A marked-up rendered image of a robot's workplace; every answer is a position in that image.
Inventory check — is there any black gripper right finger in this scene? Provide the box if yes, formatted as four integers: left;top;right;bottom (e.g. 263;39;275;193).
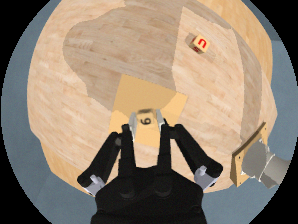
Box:
153;109;223;197

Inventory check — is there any tan flat mat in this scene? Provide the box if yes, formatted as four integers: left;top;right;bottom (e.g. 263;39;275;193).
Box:
108;74;188;148

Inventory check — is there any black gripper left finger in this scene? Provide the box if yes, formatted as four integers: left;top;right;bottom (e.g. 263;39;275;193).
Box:
77;112;138;198

